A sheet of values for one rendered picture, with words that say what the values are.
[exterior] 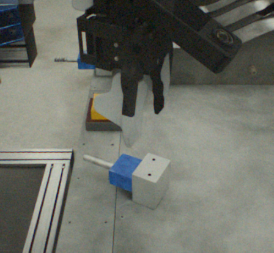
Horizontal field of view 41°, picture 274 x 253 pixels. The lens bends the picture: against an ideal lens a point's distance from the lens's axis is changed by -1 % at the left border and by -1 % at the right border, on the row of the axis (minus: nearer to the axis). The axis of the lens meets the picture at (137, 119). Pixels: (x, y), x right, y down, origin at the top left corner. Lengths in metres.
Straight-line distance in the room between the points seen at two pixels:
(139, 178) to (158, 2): 0.24
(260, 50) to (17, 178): 1.02
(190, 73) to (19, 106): 1.61
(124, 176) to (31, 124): 1.61
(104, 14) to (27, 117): 1.79
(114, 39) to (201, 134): 0.33
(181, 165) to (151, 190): 0.11
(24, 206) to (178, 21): 1.10
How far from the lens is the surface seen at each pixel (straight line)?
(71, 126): 2.04
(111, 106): 0.42
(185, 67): 0.78
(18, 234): 1.30
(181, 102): 0.74
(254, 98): 0.79
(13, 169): 1.52
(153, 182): 0.49
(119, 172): 0.52
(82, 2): 0.76
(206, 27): 0.38
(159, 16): 0.37
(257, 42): 0.79
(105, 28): 0.39
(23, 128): 2.08
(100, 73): 0.83
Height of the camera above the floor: 1.20
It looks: 36 degrees down
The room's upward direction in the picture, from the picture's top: straight up
